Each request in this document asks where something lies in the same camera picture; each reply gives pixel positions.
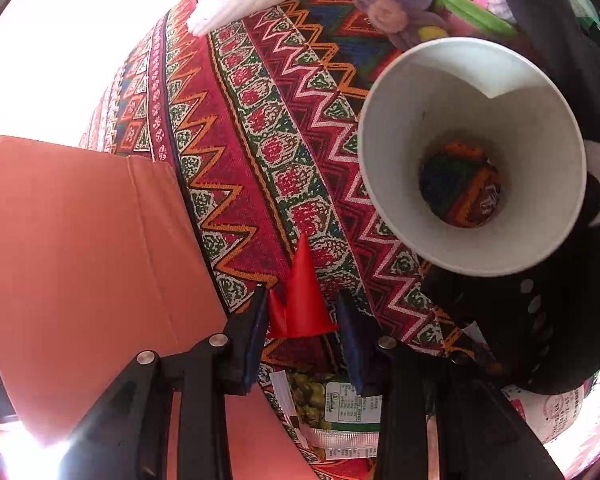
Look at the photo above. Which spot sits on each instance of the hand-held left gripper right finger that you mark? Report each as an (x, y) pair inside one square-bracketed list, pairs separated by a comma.
[(352, 345)]

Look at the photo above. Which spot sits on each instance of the purple pipe cleaner flower bouquet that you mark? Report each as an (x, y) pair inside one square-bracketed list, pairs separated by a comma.
[(395, 5)]

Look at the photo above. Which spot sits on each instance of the white paper cup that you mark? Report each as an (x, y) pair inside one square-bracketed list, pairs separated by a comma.
[(430, 110)]

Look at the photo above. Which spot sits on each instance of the orange storage box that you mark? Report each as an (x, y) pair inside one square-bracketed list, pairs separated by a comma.
[(80, 260)]

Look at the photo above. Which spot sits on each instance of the white packet with pink print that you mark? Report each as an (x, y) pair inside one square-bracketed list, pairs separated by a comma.
[(560, 405)]

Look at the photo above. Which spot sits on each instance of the green snack packet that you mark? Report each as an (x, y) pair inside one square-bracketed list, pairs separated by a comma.
[(325, 400)]

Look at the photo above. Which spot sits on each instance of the small red plastic cone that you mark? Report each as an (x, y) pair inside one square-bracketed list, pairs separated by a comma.
[(302, 300)]

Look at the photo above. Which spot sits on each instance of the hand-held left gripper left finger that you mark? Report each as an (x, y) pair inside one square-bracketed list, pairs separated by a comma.
[(257, 340)]

